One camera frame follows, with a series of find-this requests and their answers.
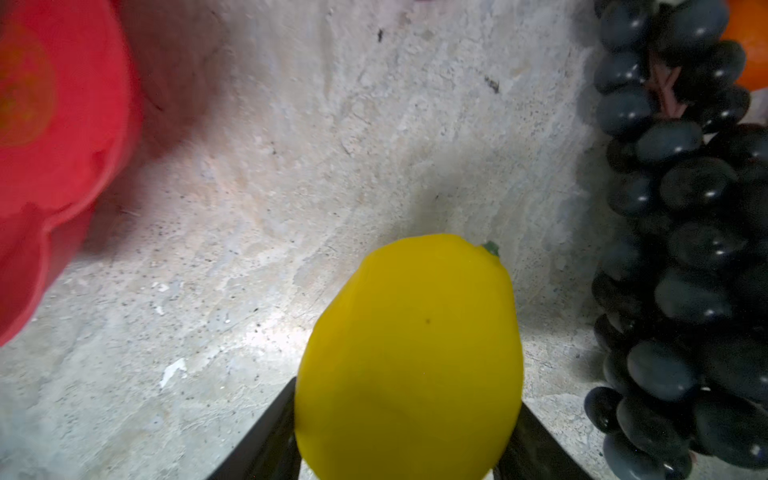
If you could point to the red flower-shaped fruit bowl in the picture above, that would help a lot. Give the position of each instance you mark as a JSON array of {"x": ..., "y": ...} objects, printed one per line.
[{"x": 70, "y": 121}]

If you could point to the yellow fake lemon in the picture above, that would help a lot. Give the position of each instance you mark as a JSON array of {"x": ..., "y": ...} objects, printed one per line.
[{"x": 415, "y": 370}]

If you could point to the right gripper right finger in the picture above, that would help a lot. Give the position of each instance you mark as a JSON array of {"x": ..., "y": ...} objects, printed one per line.
[{"x": 532, "y": 453}]

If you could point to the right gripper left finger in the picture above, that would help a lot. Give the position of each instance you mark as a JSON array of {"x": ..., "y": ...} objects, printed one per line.
[{"x": 269, "y": 450}]

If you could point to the orange fake tangerine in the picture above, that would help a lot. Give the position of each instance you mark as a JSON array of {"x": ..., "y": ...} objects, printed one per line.
[{"x": 748, "y": 26}]

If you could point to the dark fake grape bunch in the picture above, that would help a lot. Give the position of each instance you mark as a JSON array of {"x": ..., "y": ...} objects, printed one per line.
[{"x": 683, "y": 284}]

